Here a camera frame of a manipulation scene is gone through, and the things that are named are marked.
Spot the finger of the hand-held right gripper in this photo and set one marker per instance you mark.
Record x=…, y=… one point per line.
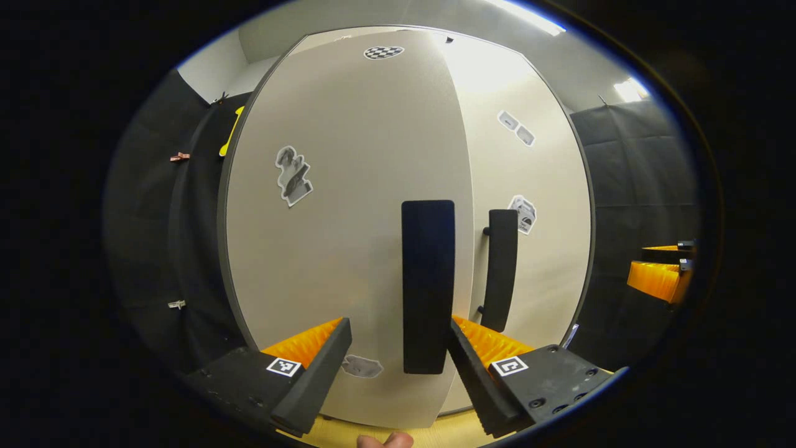
x=653, y=280
x=662, y=254

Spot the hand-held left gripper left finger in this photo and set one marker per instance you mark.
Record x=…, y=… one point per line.
x=320, y=373

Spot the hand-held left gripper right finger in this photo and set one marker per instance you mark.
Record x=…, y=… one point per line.
x=472, y=379

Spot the white cabinet door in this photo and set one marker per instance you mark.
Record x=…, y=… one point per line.
x=553, y=174
x=342, y=218

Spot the silver cloth clip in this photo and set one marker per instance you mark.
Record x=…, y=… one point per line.
x=176, y=304

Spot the small ceiling light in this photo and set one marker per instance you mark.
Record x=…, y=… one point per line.
x=629, y=89

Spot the red cloth clip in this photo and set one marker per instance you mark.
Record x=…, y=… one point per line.
x=180, y=157

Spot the black cloth clip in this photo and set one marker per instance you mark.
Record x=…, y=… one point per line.
x=219, y=99

